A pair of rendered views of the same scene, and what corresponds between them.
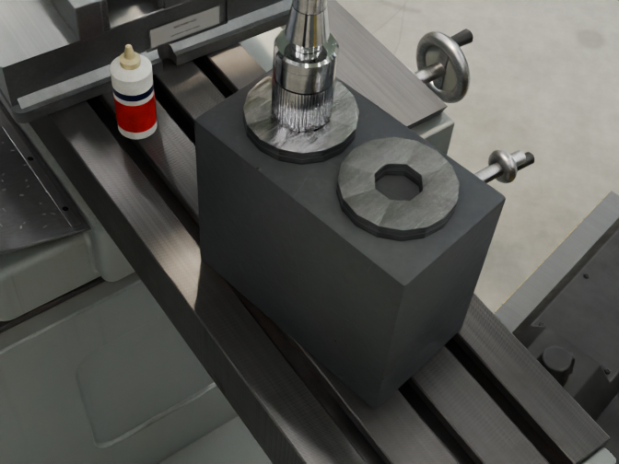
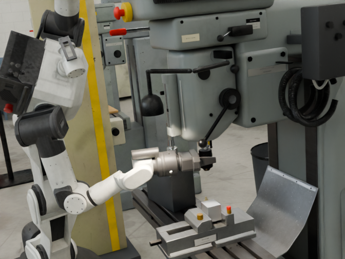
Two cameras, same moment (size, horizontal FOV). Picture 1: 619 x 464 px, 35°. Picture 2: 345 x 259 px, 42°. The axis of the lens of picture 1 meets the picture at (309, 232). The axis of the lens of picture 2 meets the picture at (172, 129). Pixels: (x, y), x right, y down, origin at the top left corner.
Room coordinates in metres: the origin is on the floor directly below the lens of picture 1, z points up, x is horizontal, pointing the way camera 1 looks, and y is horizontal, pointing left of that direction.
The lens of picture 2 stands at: (2.31, 0.60, 1.74)
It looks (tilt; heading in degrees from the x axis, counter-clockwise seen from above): 14 degrees down; 198
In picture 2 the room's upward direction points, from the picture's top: 6 degrees counter-clockwise
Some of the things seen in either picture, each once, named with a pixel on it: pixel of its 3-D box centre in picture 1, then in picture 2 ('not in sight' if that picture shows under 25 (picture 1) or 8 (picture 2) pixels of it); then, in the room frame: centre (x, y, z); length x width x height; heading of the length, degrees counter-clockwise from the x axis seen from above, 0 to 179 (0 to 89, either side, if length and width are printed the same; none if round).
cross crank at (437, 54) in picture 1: (425, 75); not in sight; (1.13, -0.15, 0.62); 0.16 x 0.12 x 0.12; 130
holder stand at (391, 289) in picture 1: (338, 226); (169, 181); (0.51, -0.02, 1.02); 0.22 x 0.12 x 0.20; 50
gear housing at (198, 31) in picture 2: not in sight; (206, 29); (0.79, 0.26, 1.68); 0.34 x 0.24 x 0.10; 130
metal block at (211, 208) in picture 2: not in sight; (211, 210); (0.82, 0.24, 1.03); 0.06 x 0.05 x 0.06; 37
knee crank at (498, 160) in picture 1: (484, 177); not in sight; (1.04, -0.27, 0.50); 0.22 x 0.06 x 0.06; 130
